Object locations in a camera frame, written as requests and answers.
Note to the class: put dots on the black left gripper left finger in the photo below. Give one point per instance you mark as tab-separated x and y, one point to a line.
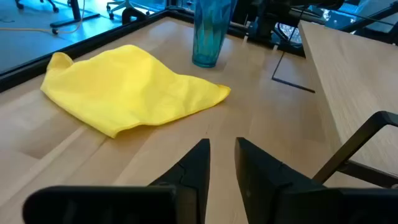
192	174

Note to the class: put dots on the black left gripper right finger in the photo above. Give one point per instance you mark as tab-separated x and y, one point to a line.
261	177

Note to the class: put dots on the teal glass tumbler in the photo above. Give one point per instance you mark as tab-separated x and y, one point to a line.
210	37

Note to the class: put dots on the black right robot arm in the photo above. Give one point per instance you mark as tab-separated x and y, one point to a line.
267	18

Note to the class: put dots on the yellow cloth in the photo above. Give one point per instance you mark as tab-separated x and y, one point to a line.
124	90

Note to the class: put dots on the white office chair base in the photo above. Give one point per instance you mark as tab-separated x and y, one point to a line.
124	4

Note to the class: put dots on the black desk foot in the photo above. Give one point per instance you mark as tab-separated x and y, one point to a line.
76	15

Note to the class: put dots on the black office chair base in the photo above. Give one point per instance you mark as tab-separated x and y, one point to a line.
53	6

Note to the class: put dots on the black aluminium table frame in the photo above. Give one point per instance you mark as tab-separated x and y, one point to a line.
62	54

